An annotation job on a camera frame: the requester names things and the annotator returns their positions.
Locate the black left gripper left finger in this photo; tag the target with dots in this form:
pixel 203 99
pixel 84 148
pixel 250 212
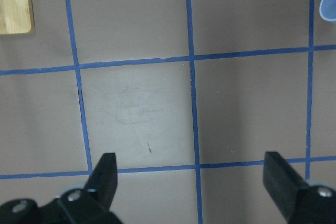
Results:
pixel 89 204

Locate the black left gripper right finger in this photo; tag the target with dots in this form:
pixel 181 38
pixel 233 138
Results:
pixel 298 200

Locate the light blue plastic cup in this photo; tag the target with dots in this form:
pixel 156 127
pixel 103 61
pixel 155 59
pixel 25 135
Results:
pixel 327 10

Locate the wooden mug tree stand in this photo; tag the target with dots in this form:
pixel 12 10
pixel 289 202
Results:
pixel 17 17

